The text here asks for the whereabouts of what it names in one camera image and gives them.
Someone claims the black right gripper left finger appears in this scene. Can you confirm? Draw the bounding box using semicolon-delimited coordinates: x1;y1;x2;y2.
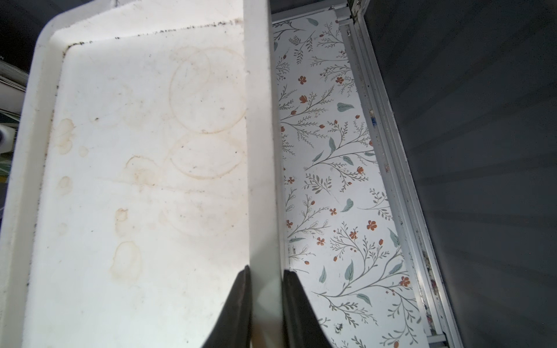
202;265;252;348

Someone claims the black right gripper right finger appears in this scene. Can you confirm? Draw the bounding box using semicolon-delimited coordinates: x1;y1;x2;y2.
282;270;332;348

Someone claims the white three-drawer storage unit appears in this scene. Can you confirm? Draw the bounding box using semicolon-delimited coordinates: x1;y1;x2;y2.
1;1;286;347

